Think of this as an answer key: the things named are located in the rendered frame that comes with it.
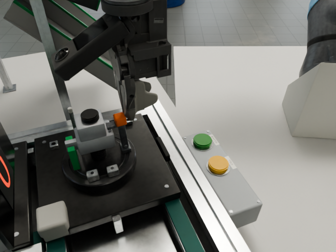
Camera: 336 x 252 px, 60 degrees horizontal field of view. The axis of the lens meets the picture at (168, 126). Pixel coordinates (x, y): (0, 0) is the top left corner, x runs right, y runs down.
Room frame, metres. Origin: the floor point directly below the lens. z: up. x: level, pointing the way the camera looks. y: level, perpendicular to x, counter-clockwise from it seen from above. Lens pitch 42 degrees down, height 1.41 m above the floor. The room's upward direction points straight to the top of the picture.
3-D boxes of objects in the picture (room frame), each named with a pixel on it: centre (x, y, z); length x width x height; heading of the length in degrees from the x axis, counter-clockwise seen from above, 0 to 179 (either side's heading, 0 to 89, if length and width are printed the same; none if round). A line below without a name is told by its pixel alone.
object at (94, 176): (0.32, 0.13, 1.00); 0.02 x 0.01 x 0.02; 111
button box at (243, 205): (0.38, -0.10, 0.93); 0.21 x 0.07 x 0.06; 21
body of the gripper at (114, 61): (0.41, 0.05, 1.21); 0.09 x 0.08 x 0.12; 111
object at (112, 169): (0.33, 0.10, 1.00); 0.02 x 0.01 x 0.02; 111
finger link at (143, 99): (0.39, 0.05, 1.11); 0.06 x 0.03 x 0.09; 111
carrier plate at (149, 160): (0.38, 0.13, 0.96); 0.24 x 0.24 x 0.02; 21
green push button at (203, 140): (0.44, -0.07, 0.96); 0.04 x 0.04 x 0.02
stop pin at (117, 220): (0.26, 0.09, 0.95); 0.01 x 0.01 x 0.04; 21
